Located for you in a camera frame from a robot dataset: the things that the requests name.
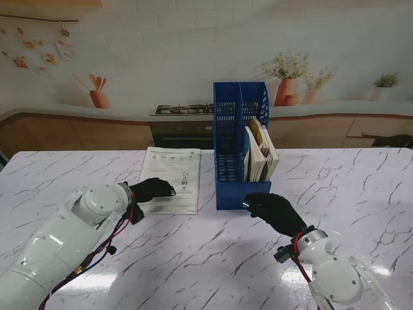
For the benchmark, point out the gas hob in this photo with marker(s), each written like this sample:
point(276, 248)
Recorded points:
point(184, 109)

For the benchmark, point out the hanging white note card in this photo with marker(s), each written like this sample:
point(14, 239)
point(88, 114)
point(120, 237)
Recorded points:
point(66, 50)

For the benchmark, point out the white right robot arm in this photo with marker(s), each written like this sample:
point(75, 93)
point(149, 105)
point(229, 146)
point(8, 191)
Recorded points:
point(332, 268)

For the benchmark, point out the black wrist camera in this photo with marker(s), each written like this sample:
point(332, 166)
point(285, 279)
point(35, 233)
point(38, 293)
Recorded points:
point(282, 254)
point(137, 215)

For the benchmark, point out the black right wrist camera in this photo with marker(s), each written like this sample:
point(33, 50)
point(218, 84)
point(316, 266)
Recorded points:
point(282, 254)

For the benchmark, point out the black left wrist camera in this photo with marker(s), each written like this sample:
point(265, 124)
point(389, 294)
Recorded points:
point(137, 215)

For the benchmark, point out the beige cover book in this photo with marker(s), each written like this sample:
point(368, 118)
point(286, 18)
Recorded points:
point(271, 158)

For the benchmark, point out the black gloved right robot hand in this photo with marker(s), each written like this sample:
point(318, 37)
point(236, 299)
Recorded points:
point(277, 213)

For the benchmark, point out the light blue cover book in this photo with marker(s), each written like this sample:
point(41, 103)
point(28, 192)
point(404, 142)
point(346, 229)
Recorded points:
point(253, 164)

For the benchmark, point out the blue plastic file holder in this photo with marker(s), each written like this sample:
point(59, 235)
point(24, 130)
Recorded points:
point(242, 197)

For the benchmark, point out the yellow and white cover book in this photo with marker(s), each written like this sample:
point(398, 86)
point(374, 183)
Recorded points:
point(258, 130)

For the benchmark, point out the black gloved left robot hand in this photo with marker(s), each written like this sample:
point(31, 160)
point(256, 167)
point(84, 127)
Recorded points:
point(151, 190)

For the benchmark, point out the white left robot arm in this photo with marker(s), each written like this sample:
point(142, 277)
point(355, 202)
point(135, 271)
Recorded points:
point(74, 226)

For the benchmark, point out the wooden hanging rail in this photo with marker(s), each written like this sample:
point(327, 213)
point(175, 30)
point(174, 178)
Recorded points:
point(38, 18)

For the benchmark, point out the white printed worksheet booklet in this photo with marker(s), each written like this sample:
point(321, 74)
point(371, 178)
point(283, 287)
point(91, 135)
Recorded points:
point(174, 168)

